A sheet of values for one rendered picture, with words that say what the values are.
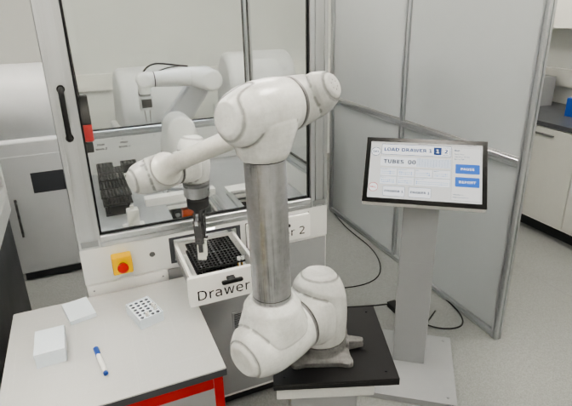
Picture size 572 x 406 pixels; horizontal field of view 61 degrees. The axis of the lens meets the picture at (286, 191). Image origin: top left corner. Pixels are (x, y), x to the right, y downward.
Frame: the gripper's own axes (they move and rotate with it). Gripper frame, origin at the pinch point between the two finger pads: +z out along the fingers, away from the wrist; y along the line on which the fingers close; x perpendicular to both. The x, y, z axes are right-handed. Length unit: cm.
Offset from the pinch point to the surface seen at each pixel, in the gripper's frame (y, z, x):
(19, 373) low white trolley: -38, 21, 51
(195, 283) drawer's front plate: -13.3, 5.9, 0.7
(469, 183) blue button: 40, -8, -108
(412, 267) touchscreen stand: 48, 37, -89
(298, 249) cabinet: 38, 21, -35
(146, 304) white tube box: -7.9, 17.1, 19.8
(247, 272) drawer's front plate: -6.2, 6.2, -16.1
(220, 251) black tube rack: 11.0, 6.8, -4.8
